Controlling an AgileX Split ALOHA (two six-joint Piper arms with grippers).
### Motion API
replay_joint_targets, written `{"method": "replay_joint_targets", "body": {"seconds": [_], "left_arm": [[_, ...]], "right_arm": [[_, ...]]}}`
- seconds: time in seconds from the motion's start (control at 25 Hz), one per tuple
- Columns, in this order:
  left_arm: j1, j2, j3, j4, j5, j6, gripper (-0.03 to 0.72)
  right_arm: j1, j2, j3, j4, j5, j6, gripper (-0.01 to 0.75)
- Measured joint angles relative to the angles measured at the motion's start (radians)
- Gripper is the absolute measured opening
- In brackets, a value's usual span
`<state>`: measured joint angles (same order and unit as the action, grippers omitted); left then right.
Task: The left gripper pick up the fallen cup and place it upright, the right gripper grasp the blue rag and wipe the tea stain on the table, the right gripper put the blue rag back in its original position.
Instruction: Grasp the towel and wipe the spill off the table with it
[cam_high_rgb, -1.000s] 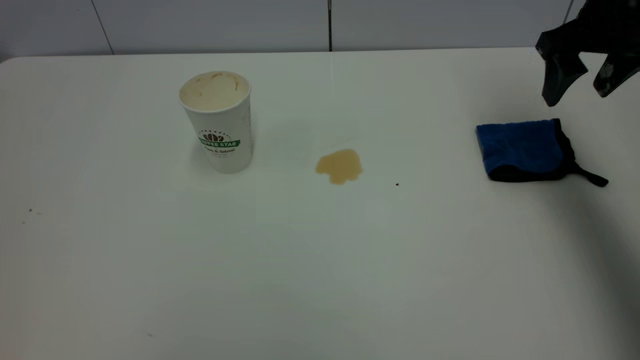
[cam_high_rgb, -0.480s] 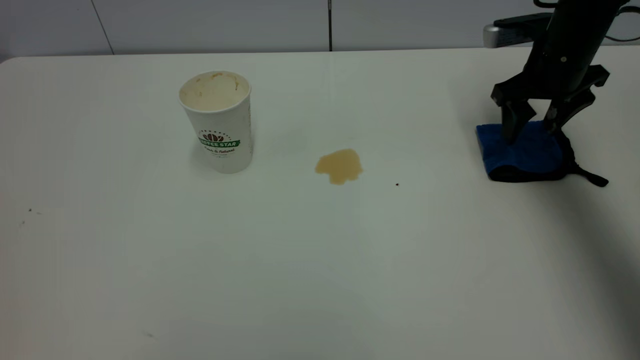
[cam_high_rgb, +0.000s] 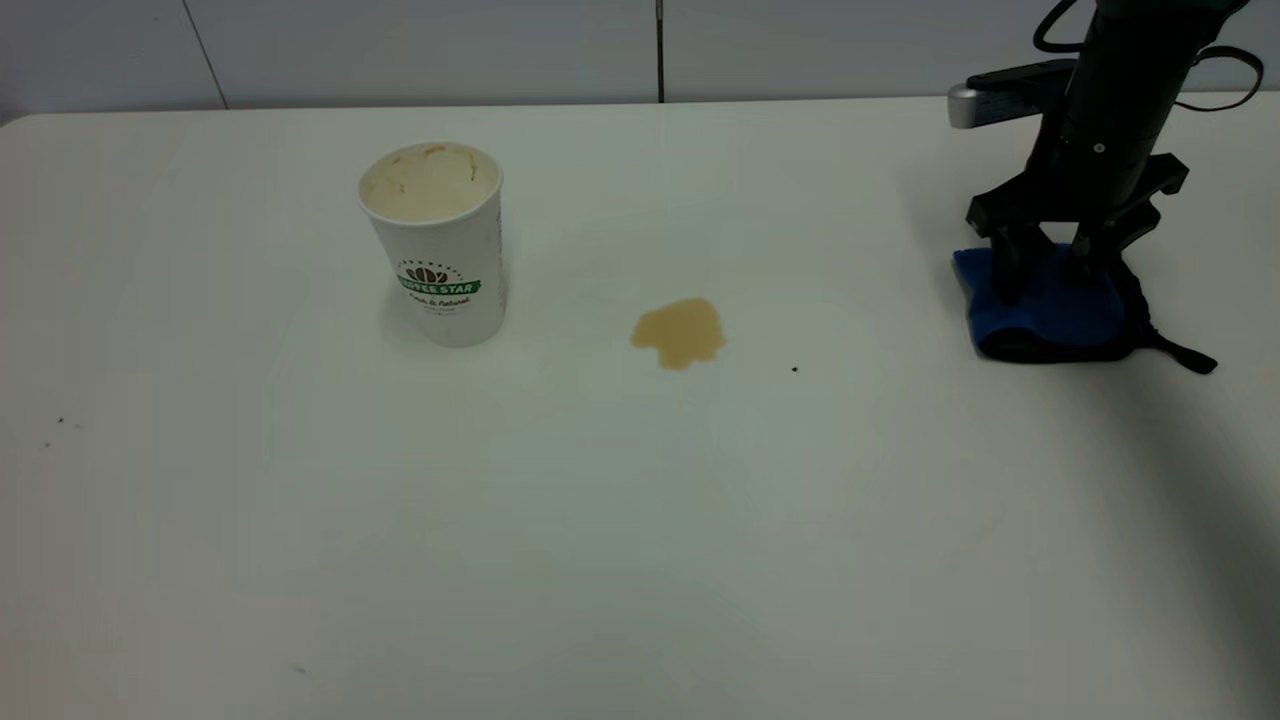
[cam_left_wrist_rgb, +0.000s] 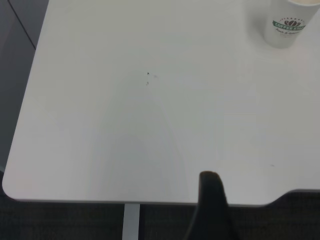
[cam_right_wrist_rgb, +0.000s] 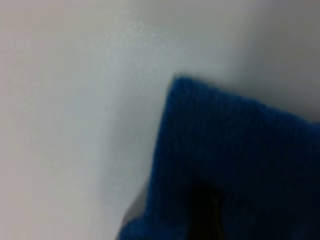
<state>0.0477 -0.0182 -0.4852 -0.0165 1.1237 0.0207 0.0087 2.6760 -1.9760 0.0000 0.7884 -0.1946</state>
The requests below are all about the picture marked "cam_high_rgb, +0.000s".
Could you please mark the blue cloth with black trim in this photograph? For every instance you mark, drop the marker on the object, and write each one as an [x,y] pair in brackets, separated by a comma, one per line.
[1060,312]

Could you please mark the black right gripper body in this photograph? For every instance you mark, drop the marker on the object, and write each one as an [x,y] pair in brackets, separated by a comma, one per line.
[1095,180]

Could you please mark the brown coffee spill puddle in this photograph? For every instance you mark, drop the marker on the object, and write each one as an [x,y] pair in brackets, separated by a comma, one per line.
[680,332]

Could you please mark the white paper coffee cup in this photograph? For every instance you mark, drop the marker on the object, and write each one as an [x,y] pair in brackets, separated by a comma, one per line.
[445,250]

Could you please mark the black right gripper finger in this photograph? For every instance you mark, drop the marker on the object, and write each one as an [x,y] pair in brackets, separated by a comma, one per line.
[1098,248]
[1016,262]

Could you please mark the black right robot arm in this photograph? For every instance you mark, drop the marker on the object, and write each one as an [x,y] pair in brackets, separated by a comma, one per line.
[1140,55]

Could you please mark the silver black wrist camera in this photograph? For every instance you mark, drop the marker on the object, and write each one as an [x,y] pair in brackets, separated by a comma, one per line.
[1000,100]

